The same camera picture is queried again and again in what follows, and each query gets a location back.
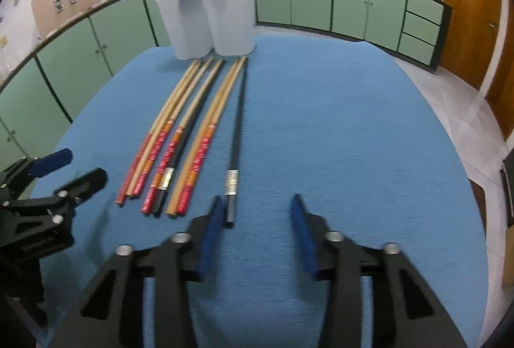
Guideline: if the black chopstick with silver band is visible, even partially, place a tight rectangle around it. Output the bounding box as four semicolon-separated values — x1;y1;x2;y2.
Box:
224;58;248;229
153;131;183;217

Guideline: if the blue tablecloth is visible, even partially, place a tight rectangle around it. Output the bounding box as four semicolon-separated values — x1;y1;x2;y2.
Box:
30;32;488;348

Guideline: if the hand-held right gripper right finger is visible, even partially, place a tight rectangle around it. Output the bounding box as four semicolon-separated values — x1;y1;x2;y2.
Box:
291;193;468;348

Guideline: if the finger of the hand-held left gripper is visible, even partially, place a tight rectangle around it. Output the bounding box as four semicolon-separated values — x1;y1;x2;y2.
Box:
0;148;74;199
0;167;109;227

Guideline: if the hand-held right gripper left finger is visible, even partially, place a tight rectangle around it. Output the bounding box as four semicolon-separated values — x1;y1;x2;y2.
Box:
48;195;224;348

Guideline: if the wooden door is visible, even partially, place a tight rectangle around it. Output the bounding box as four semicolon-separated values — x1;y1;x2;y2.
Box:
439;0;514;142

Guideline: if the cardboard board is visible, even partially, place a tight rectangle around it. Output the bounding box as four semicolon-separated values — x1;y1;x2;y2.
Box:
31;0;100;38

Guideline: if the white plastic container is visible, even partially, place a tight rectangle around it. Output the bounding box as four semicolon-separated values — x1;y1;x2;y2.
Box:
205;0;256;56
156;0;213;60

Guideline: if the row of wooden chopsticks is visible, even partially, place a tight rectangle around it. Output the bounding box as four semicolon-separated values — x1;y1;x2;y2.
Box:
116;56;248;218

